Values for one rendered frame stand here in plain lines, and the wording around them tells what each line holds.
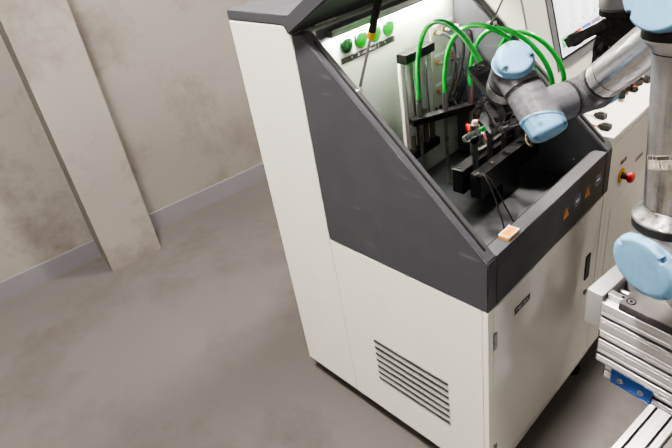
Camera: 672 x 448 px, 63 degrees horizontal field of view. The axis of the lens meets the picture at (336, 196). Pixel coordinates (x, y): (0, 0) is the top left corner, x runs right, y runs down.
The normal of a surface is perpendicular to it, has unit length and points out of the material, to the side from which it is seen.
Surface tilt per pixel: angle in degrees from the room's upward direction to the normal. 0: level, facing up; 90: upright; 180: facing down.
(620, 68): 105
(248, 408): 0
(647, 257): 97
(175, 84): 90
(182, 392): 0
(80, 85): 90
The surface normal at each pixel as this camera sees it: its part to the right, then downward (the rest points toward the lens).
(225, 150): 0.61, 0.33
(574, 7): 0.64, 0.07
